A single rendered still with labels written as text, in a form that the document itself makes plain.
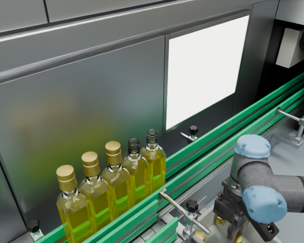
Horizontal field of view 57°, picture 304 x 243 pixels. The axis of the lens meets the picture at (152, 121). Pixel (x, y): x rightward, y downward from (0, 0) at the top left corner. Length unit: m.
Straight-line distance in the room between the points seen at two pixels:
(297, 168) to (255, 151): 0.66
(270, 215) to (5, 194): 0.59
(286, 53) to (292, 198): 0.99
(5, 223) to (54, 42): 0.47
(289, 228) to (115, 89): 0.72
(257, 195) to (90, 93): 0.43
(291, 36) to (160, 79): 0.82
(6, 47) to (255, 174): 0.54
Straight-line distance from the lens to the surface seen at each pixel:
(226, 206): 0.81
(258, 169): 0.64
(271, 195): 0.60
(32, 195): 0.76
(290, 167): 1.30
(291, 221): 1.10
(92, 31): 0.66
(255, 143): 0.68
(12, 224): 0.84
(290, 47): 1.50
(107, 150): 0.62
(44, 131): 0.67
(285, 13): 1.35
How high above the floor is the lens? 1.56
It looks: 35 degrees down
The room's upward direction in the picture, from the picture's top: straight up
